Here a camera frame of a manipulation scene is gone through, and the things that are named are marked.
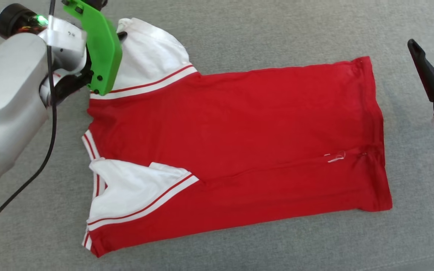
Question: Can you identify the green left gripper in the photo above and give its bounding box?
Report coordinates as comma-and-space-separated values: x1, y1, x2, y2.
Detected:
0, 0, 128, 107

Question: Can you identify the red and white shirt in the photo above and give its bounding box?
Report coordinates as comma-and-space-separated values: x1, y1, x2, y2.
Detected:
81, 17, 393, 259

